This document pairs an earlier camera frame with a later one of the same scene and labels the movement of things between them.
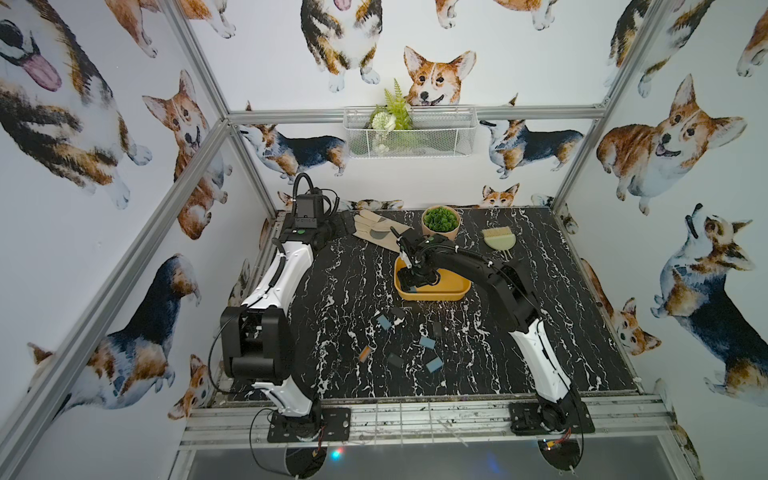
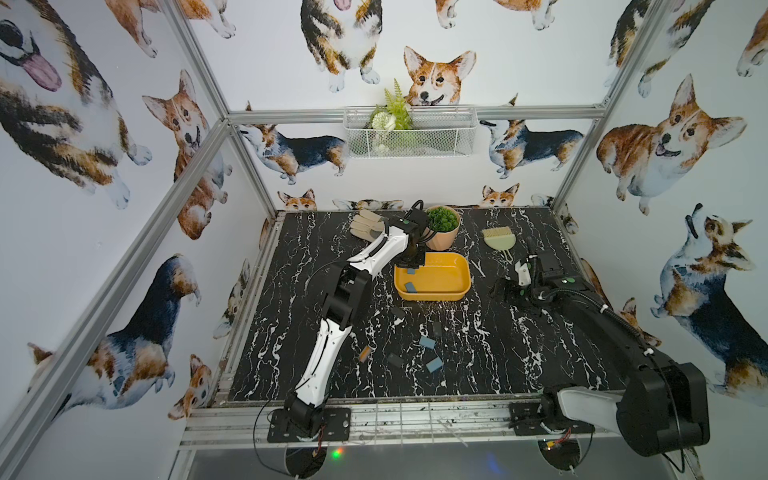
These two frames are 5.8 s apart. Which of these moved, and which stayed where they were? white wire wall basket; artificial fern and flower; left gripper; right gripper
Moved: right gripper; left gripper
Stayed: white wire wall basket; artificial fern and flower
